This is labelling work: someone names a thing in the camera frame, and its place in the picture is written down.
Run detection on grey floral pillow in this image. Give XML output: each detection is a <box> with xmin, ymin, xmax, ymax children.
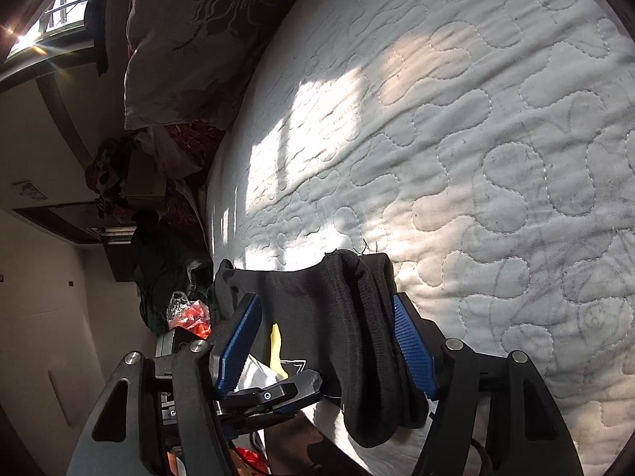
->
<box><xmin>124</xmin><ymin>0</ymin><xmax>296</xmax><ymax>130</ymax></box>

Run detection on yellow tag on pants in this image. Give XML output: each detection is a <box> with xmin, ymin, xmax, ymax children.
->
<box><xmin>269</xmin><ymin>323</ymin><xmax>289</xmax><ymax>379</ymax></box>

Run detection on black pants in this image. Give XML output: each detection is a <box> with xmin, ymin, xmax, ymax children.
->
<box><xmin>214</xmin><ymin>250</ymin><xmax>427</xmax><ymax>448</ymax></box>

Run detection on window with dark frame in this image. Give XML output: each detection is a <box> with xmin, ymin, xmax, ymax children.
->
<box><xmin>1</xmin><ymin>0</ymin><xmax>89</xmax><ymax>63</ymax></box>

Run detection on red plastic bag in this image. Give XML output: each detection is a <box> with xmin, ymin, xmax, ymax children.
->
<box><xmin>167</xmin><ymin>291</ymin><xmax>212</xmax><ymax>340</ymax></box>

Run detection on red floral pillow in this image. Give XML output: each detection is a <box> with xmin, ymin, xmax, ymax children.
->
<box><xmin>136</xmin><ymin>121</ymin><xmax>225</xmax><ymax>179</ymax></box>

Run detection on white quilted mattress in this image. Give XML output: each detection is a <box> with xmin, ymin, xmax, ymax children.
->
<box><xmin>207</xmin><ymin>0</ymin><xmax>634</xmax><ymax>475</ymax></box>

